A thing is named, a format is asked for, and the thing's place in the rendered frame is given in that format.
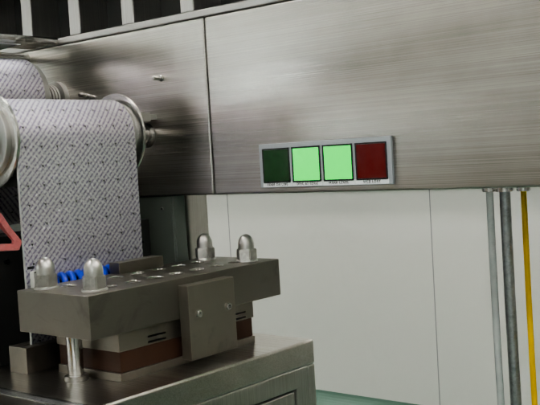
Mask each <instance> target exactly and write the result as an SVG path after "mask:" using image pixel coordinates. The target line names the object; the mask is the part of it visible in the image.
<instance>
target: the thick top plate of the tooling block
mask: <svg viewBox="0 0 540 405"><path fill-rule="evenodd" d="M257 259H258V261H255V262H247V263H240V262H239V263H238V262H236V260H237V257H222V256H216V259H215V260H204V261H197V260H194V259H192V260H184V261H179V262H174V263H170V264H163V265H164V266H163V267H159V268H151V269H146V270H141V271H136V272H128V273H124V274H107V275H105V278H106V287H108V290H106V291H102V292H81V289H82V288H83V282H82V279H79V280H71V281H66V282H62V283H58V284H59V288H54V289H48V290H34V288H26V289H21V290H18V291H17V293H18V314H19V324H20V331H21V332H27V333H38V334H45V335H51V336H57V337H63V338H75V339H81V340H87V341H93V340H96V339H101V338H106V337H110V336H113V335H117V334H120V333H126V332H129V331H133V330H136V329H143V328H146V327H150V326H153V325H159V324H162V323H166V322H169V321H175V320H179V319H180V309H179V297H178V286H179V285H182V284H189V283H194V282H197V281H201V280H209V279H213V278H217V277H221V276H233V279H234V293H235V305H241V304H244V303H248V302H251V301H257V300H261V299H264V298H268V297H274V296H277V295H280V272H279V260H278V259H266V258H257Z"/></svg>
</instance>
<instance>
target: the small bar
mask: <svg viewBox="0 0 540 405"><path fill-rule="evenodd" d="M163 266H164V265H163V256H144V257H139V258H134V259H129V260H120V261H115V262H110V263H109V271H110V274H124V273H128V272H136V271H141V270H146V269H151V268H159V267H163Z"/></svg>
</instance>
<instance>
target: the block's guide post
mask: <svg viewBox="0 0 540 405"><path fill-rule="evenodd" d="M66 343H67V365H68V374H66V375H65V376H64V381H65V382H66V383H81V382H84V381H87V380H88V379H89V375H88V373H87V372H84V357H83V346H82V340H81V339H75V338H69V337H66Z"/></svg>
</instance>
